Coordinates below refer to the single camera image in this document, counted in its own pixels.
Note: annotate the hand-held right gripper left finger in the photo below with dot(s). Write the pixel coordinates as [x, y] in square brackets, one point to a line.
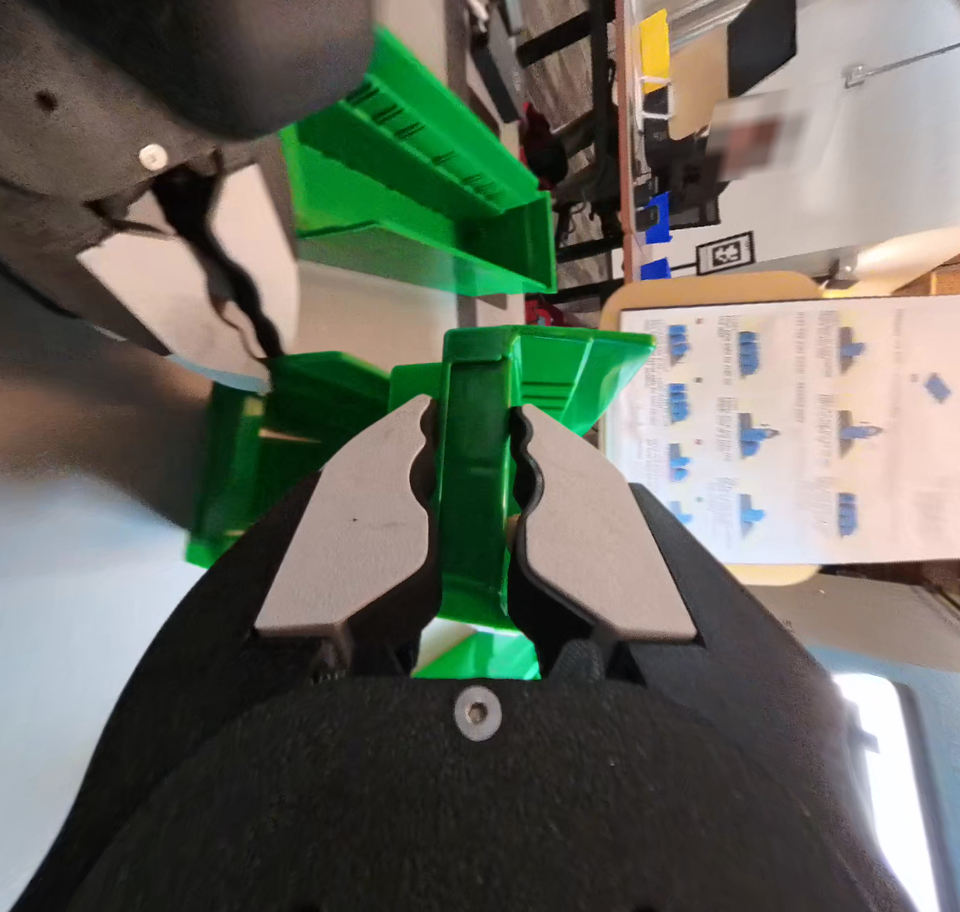
[352, 544]

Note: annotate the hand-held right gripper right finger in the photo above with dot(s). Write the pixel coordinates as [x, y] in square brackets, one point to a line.
[600, 552]

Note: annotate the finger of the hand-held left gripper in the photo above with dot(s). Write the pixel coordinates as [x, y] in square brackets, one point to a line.
[262, 252]
[157, 289]

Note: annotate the grey desk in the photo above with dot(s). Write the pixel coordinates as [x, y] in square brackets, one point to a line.
[75, 627]

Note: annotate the red bag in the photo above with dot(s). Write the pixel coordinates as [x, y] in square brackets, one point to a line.
[551, 312]

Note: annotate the wooden document stand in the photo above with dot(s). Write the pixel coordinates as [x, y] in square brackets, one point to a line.
[712, 288]

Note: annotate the blue plastic bin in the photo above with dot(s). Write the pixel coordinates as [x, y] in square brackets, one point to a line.
[658, 218]
[655, 269]

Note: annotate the black and white marker sign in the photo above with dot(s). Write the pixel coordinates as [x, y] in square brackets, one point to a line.
[726, 253]

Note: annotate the yellow plastic bin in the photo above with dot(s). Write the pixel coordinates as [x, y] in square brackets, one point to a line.
[652, 42]

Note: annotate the beige cardboard board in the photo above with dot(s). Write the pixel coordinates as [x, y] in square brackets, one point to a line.
[697, 79]

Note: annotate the black flat panel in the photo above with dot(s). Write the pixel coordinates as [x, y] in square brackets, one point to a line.
[761, 34]

